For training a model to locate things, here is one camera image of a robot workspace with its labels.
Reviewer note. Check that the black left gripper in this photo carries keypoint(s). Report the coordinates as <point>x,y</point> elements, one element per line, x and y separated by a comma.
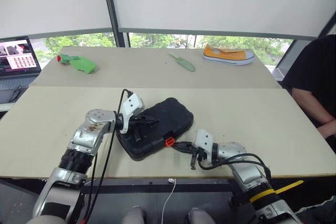
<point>134,123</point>

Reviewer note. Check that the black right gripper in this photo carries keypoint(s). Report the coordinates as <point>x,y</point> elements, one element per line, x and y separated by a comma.
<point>200,154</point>

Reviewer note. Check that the black plastic tool case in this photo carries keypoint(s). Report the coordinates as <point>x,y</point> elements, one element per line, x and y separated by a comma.
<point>162,124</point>

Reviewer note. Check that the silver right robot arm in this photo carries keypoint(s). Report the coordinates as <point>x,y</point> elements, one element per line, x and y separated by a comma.
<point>249,176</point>

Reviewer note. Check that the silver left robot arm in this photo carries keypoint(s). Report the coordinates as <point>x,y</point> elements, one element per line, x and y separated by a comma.
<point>86,134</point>

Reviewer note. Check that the grey rounded shape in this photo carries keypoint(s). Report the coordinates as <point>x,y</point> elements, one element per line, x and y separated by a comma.
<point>134,216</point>
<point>199,216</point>

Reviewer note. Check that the yellow canvas sneaker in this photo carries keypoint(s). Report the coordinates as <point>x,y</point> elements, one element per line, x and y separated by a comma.
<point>228,55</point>

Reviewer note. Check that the open laptop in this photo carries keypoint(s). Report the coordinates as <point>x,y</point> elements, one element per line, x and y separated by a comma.
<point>17,56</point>

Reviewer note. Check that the person's black shirt torso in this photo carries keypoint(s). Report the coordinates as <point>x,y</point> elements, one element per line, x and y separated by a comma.
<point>315,64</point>

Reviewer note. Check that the black table frame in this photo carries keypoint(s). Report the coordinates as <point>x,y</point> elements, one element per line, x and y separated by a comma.
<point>147,184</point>

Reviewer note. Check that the dark window post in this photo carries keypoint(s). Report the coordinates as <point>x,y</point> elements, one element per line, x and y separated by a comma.
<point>113,11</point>

